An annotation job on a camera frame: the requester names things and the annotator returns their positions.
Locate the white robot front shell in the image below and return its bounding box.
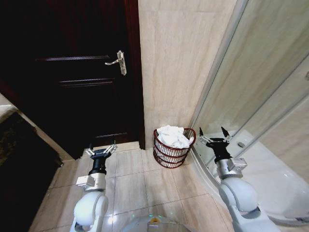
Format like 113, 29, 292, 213
119, 213, 194, 232

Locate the red wire laundry hamper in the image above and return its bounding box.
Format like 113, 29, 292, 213
153, 125, 197, 169

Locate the brass door handle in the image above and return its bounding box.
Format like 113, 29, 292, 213
104, 50, 127, 76

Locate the white shower tray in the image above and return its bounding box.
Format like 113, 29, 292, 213
193, 129, 309, 227

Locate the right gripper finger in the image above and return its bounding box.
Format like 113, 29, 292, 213
221, 126, 233, 144
198, 126, 211, 145

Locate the white crumpled towel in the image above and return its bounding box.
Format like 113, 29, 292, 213
156, 125, 194, 149

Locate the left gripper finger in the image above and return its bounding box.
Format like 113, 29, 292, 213
84, 143, 95, 157
103, 139, 118, 155

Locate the dark red door frame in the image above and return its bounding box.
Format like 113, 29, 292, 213
124, 0, 146, 151

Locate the glass shower enclosure panel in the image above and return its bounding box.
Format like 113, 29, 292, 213
190, 0, 309, 158

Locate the dark vanity cabinet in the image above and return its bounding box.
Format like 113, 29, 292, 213
0, 93, 65, 232

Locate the dark wooden door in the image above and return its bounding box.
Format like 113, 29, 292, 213
0, 0, 141, 160

